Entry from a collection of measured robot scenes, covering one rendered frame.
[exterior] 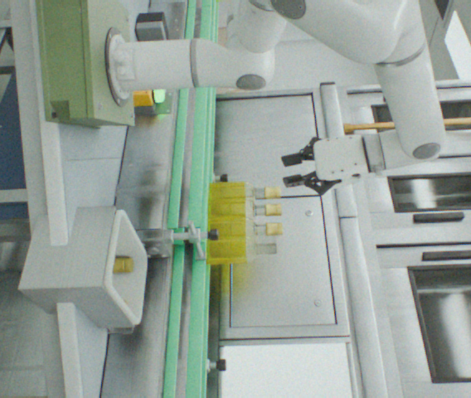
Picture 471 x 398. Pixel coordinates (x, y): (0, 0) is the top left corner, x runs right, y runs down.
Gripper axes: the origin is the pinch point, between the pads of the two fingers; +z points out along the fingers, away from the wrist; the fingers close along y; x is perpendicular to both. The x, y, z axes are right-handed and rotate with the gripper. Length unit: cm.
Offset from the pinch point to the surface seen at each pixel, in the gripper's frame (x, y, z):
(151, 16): 4, 66, 39
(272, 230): -26.9, 2.4, 11.9
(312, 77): -345, 404, 33
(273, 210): -26.5, 8.5, 11.3
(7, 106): 5, 42, 84
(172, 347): -17.6, -28.3, 34.0
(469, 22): -191, 251, -109
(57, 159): 24.5, -5.0, 38.6
